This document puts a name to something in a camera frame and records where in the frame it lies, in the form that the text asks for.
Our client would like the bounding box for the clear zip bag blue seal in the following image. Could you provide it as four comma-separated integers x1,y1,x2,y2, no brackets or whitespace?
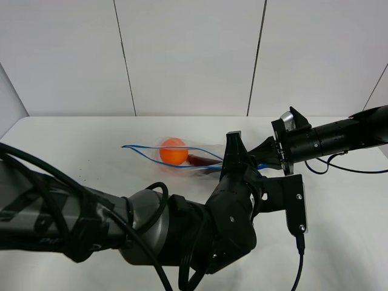
121,135,269,179

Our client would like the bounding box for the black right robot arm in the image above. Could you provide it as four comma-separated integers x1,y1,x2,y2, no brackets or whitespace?
249,105,387,175

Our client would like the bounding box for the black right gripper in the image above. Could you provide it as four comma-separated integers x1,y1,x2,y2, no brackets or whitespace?
248,118,317,176

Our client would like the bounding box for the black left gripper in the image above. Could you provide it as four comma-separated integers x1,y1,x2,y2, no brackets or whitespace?
206,131,262,266

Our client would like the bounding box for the orange toy fruit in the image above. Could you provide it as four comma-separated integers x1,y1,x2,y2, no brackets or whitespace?
159,138,189,166

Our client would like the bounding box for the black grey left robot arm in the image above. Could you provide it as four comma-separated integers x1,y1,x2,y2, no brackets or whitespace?
1,133,262,290

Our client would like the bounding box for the purple toy eggplant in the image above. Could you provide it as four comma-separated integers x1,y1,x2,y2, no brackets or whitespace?
186,154,222,175

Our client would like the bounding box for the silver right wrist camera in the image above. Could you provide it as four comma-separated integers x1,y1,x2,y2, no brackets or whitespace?
280,107,312,132

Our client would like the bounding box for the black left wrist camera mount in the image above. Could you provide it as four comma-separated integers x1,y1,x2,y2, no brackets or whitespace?
259,174,307,237

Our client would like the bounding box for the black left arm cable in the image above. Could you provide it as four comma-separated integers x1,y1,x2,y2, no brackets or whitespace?
289,235,306,291

